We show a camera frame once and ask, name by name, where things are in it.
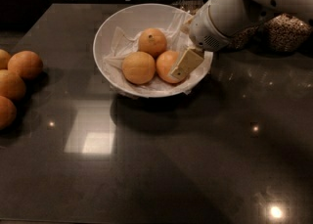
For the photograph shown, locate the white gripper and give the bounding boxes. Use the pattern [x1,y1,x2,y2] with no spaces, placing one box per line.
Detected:
[168,0,231,81]

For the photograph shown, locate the orange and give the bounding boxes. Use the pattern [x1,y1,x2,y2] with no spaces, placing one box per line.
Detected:
[138,28,167,58]
[8,51,43,80]
[0,96,17,130]
[0,69,26,101]
[122,52,156,85]
[0,49,11,69]
[156,50,182,84]

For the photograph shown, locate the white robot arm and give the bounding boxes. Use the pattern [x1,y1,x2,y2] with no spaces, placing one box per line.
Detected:
[169,0,313,80]

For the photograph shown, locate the white bowl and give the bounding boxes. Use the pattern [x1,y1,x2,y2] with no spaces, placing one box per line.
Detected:
[92,3,214,99]

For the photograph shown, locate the white paper liner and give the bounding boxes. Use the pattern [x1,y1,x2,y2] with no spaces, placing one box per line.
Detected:
[103,10,206,96]

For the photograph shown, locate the middle glass jar of grains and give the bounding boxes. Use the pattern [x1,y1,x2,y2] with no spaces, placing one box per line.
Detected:
[226,26,258,51]

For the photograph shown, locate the right glass jar of grains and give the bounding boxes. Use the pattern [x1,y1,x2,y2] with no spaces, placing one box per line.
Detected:
[263,14,312,53]

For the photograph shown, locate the orange on table top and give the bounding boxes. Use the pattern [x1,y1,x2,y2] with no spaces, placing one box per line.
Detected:
[8,51,43,80]

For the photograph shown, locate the orange on table bottom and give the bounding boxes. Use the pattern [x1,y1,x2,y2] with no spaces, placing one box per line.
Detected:
[0,96,17,130]

